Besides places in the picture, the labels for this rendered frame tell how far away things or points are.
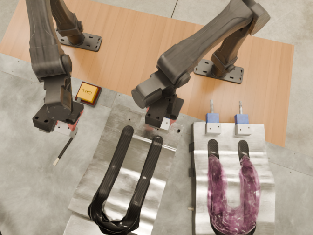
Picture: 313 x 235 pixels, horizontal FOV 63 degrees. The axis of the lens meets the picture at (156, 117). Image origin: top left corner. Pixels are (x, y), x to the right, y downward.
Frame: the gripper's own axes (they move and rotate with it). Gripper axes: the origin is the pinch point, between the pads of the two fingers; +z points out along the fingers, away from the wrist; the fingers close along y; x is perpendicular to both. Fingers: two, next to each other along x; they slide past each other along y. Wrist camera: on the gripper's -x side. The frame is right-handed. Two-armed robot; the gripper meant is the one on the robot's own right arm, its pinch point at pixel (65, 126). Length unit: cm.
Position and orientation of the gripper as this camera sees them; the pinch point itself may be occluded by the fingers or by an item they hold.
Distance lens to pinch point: 86.4
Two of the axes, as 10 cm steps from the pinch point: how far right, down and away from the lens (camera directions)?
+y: 9.5, 3.2, -0.4
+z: -1.8, 6.4, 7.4
